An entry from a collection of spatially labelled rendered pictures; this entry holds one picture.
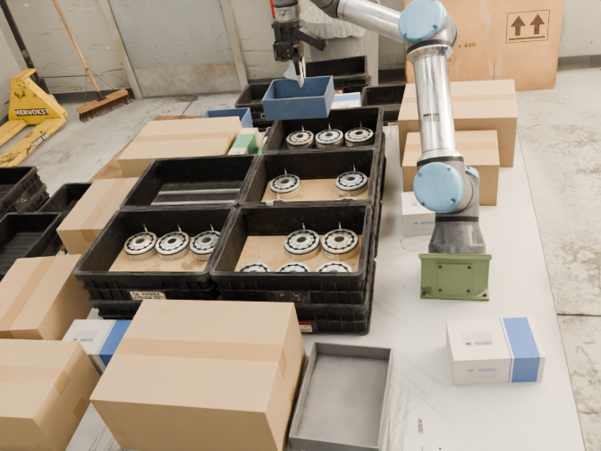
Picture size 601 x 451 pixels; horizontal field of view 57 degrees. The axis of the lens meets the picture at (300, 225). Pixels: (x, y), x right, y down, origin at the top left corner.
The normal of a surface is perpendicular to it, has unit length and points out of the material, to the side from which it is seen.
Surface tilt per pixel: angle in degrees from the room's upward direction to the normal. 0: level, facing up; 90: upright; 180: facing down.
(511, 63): 72
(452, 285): 90
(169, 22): 90
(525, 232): 0
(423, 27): 41
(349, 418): 0
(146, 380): 0
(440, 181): 59
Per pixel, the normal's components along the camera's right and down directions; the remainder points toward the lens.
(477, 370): -0.07, 0.61
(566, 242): -0.16, -0.78
